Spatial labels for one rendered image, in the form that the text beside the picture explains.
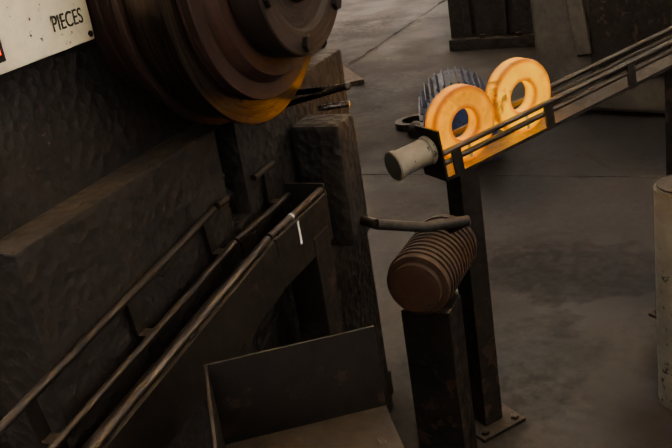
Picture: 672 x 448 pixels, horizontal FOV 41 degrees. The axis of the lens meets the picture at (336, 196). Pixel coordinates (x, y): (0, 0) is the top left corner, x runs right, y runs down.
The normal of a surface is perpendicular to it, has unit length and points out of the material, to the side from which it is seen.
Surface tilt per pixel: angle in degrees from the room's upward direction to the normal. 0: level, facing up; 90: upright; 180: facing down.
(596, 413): 0
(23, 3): 90
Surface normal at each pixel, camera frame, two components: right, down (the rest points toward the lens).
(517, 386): -0.15, -0.92
